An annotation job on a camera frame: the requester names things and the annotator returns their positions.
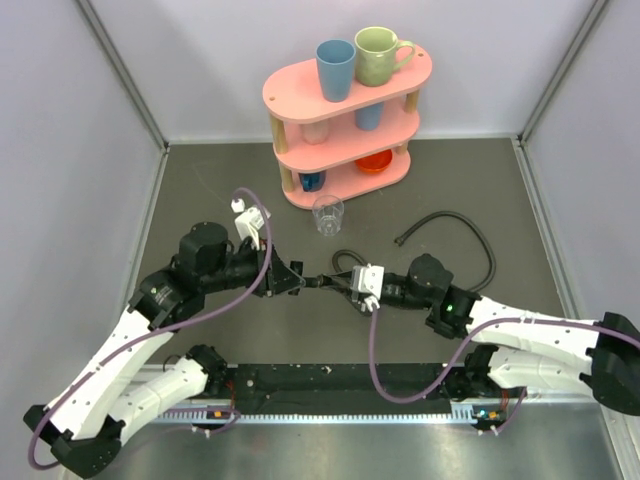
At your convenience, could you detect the blue tumbler on top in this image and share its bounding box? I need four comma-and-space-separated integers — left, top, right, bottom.
316, 39, 356, 103

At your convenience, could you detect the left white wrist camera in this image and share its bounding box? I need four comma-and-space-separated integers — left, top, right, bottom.
231, 199, 265, 250

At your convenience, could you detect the blue cup middle shelf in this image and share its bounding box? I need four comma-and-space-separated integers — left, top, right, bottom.
355, 102, 384, 131

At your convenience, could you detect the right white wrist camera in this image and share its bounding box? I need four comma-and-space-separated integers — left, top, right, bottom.
352, 264, 385, 313

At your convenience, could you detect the orange bowl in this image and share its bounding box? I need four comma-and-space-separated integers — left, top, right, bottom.
355, 149, 394, 175

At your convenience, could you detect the aluminium rail frame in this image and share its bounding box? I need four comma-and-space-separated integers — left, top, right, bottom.
139, 362, 626, 426

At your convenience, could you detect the clear plastic cup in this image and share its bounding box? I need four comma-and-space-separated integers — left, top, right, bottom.
312, 195, 344, 236

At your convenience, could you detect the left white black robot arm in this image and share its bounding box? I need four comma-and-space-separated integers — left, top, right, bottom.
23, 222, 305, 479

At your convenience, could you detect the pink cup middle shelf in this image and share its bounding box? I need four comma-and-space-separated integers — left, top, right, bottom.
300, 120, 330, 145

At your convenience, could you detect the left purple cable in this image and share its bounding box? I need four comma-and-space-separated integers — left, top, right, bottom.
27, 187, 274, 471

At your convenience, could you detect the dark blue mug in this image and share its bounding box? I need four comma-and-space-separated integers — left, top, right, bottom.
298, 171, 326, 193

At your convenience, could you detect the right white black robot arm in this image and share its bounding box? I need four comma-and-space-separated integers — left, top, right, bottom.
318, 254, 639, 416

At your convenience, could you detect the black corrugated hose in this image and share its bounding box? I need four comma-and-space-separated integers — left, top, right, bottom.
319, 210, 498, 294

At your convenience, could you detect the black valve fitting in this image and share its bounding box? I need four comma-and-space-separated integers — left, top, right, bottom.
288, 260, 324, 296

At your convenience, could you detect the pink three-tier shelf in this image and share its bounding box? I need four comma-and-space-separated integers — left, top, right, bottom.
262, 46, 432, 209

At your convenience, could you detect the green ceramic mug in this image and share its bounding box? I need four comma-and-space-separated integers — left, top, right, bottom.
354, 26, 416, 87

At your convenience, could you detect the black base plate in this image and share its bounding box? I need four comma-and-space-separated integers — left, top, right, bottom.
225, 364, 480, 416

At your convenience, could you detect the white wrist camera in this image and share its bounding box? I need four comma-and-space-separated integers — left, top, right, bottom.
231, 199, 265, 250
352, 264, 385, 313

